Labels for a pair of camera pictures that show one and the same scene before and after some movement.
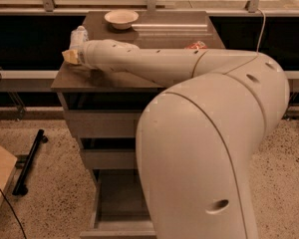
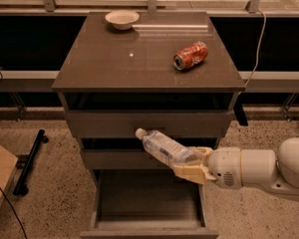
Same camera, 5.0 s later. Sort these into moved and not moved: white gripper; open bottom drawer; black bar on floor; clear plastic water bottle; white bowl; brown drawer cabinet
Moved: white gripper; clear plastic water bottle
Not moved: white bowl; black bar on floor; open bottom drawer; brown drawer cabinet
